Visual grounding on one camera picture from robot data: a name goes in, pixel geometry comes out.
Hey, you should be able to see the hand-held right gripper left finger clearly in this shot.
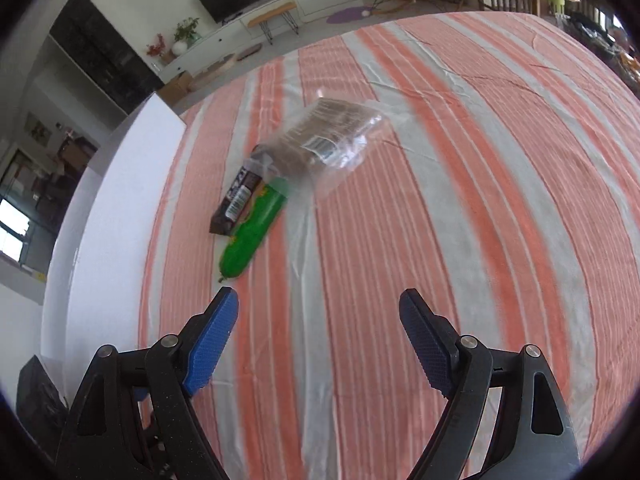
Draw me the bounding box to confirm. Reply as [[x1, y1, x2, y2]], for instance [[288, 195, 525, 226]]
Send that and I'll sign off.
[[55, 286, 240, 480]]

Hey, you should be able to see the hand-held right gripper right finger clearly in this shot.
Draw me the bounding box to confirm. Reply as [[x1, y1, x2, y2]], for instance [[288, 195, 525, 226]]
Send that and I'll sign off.
[[398, 287, 583, 480]]

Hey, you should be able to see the green sausage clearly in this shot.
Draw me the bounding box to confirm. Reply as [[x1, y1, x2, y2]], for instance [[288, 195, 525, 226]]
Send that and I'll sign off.
[[218, 177, 289, 281]]

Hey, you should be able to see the brown snack bar packet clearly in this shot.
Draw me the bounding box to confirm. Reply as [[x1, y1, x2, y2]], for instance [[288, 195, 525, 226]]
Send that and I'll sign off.
[[209, 145, 273, 237]]

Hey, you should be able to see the clear bag of brown snacks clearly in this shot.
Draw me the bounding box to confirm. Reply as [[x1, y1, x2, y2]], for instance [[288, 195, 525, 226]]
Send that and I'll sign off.
[[257, 99, 391, 196]]

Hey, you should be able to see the orange striped tablecloth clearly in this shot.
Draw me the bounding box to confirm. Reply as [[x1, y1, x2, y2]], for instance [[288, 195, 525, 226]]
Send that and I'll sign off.
[[137, 10, 640, 480]]

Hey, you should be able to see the white board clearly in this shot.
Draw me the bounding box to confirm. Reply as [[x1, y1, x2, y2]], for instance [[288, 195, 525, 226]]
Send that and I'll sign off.
[[40, 92, 187, 386]]

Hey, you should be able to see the cardboard box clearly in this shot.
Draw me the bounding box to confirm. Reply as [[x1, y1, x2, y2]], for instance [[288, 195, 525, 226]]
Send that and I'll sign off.
[[157, 71, 193, 106]]

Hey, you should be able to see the red flower plant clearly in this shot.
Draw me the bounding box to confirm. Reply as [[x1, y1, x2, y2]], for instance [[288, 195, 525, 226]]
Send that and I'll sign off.
[[146, 34, 168, 63]]

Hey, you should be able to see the black glass cabinet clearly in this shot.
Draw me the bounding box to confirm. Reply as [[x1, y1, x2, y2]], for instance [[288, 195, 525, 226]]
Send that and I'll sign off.
[[49, 0, 166, 116]]

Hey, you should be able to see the leafy plant in white vase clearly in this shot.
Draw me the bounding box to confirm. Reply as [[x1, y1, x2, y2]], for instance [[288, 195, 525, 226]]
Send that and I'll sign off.
[[172, 16, 201, 56]]

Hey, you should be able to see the purple rug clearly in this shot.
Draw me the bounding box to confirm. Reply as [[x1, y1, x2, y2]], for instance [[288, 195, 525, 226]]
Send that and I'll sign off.
[[326, 5, 373, 25]]

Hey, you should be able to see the wooden stool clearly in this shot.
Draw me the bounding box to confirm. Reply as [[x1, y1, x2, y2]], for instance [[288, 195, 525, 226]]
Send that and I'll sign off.
[[247, 2, 299, 43]]

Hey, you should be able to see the cluttered dining table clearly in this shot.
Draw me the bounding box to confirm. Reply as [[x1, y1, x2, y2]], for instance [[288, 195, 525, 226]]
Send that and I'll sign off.
[[537, 0, 640, 76]]

